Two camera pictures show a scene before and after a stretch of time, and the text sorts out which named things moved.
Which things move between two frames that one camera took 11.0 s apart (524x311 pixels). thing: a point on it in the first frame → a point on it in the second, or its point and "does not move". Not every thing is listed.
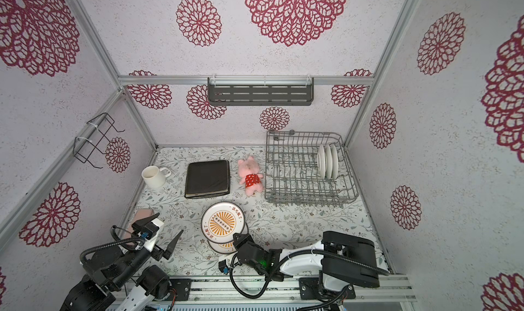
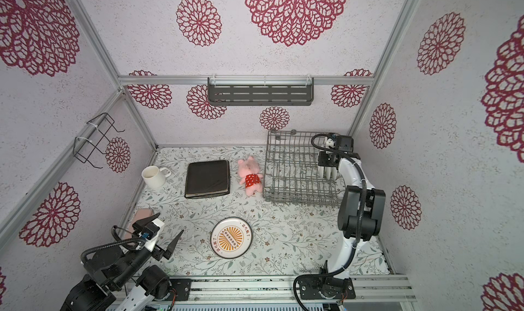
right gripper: (245, 240) → (322, 161)
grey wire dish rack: (292, 174) does not move
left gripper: (159, 252) does not move
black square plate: (207, 179) does not move
